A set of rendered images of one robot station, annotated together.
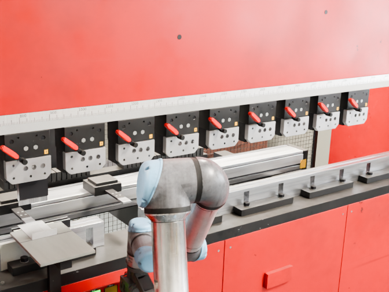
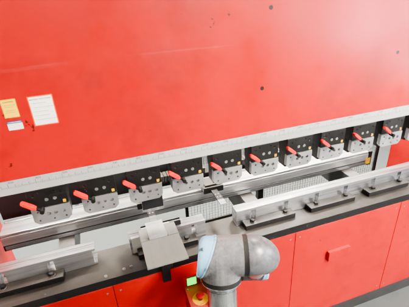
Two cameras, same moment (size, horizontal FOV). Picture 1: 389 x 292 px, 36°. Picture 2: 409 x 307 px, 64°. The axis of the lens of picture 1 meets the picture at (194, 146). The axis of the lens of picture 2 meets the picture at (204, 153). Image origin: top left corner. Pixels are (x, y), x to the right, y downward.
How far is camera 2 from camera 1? 0.76 m
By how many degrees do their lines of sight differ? 20
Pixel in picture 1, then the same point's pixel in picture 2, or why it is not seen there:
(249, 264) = (314, 246)
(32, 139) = (146, 173)
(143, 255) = not seen: hidden behind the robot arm
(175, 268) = not seen: outside the picture
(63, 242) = (169, 245)
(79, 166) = (184, 187)
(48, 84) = (156, 134)
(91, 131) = (191, 163)
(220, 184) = (268, 265)
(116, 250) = not seen: hidden behind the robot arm
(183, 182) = (232, 265)
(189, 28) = (271, 80)
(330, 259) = (382, 239)
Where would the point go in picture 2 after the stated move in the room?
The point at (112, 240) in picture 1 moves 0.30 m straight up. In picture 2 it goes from (212, 229) to (209, 181)
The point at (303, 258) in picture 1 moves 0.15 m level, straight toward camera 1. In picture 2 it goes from (359, 239) to (356, 256)
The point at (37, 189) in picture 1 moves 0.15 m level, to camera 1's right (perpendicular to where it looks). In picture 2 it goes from (155, 202) to (184, 206)
